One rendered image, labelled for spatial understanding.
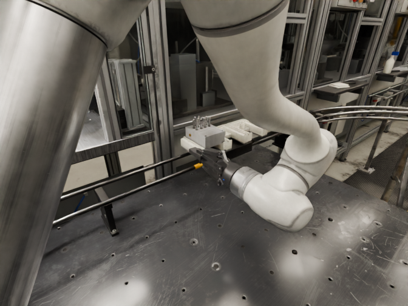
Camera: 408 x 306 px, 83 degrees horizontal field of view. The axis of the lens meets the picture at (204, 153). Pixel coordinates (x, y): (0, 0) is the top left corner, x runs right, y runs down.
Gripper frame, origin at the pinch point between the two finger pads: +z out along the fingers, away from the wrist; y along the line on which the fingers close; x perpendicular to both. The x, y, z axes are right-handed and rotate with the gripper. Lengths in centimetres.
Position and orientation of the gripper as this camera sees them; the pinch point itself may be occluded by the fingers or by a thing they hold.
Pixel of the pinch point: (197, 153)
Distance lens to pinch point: 81.6
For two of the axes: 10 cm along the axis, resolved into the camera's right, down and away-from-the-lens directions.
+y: 0.0, -8.8, -4.7
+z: -6.1, -3.7, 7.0
